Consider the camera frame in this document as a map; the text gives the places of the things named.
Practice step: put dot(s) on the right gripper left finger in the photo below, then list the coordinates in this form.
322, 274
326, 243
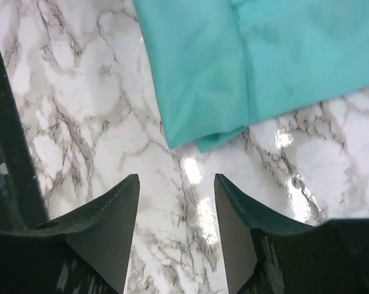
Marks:
101, 231

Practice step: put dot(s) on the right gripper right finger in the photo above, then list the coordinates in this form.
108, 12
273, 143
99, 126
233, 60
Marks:
264, 251

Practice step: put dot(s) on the teal t shirt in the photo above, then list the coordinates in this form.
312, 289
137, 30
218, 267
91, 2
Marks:
219, 66

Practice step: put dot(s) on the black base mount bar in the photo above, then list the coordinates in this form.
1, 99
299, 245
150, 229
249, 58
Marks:
21, 204

